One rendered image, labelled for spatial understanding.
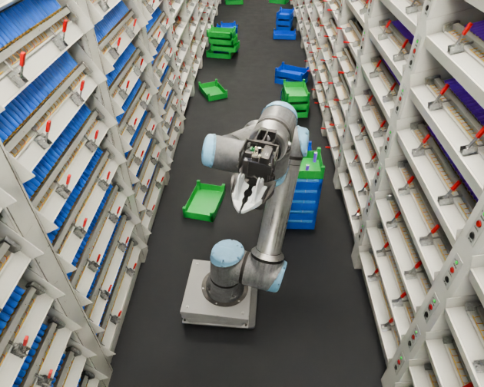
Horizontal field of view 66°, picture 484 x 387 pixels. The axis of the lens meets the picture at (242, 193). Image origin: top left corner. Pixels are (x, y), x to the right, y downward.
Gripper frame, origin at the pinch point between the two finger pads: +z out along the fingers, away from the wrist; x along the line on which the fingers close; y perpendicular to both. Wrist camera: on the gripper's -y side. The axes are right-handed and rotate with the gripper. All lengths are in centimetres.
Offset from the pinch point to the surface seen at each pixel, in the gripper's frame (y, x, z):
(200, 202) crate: -120, -57, -128
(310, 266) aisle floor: -117, 22, -95
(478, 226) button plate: -16, 55, -32
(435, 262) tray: -45, 57, -46
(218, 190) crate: -118, -49, -142
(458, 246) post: -27, 55, -36
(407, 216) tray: -45, 49, -67
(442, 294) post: -44, 57, -33
